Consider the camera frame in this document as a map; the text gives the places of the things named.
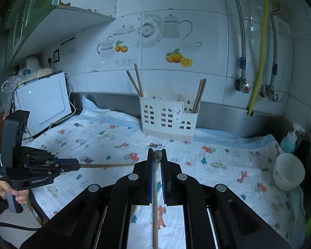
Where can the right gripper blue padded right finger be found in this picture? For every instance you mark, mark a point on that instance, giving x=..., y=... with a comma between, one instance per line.
x=214, y=217

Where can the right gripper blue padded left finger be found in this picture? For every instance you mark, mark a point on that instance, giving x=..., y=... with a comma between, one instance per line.
x=99, y=217

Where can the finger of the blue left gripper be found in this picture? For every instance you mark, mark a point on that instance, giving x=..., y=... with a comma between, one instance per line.
x=67, y=165

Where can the brown wooden chopstick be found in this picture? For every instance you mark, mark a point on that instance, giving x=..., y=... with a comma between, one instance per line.
x=105, y=165
x=201, y=94
x=133, y=82
x=157, y=156
x=197, y=96
x=138, y=79

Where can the person left hand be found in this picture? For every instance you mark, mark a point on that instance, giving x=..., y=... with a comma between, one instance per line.
x=20, y=196

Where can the printed white cloth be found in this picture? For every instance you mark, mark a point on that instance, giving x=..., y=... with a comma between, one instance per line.
x=102, y=136

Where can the white microwave oven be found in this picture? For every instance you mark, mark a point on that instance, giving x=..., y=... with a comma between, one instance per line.
x=46, y=99

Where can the white ceramic bowl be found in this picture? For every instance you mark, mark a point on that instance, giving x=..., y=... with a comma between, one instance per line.
x=288, y=172

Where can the white electric kettle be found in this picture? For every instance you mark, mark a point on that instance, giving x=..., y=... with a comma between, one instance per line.
x=29, y=65

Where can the teal soap dispenser bottle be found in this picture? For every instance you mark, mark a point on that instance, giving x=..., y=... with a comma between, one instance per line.
x=288, y=143

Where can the white utensil holder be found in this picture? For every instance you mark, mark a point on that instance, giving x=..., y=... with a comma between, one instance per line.
x=168, y=115

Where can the black wall socket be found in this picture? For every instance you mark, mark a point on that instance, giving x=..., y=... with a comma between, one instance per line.
x=56, y=56

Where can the white wall label sticker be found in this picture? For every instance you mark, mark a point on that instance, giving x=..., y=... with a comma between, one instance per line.
x=68, y=47

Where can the red handled water valve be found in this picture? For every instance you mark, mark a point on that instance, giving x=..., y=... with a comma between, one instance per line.
x=242, y=85

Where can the green wall cabinet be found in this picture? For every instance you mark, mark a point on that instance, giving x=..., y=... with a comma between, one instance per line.
x=31, y=26

